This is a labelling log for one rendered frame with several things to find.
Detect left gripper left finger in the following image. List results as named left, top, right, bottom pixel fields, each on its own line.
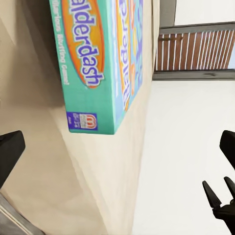
left=0, top=130, right=25, bottom=189

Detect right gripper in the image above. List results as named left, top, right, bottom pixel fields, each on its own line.
left=203, top=176, right=235, bottom=235

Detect board game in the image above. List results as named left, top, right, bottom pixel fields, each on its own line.
left=49, top=0, right=143, bottom=135

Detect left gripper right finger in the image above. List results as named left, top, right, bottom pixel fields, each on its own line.
left=219, top=130, right=235, bottom=169

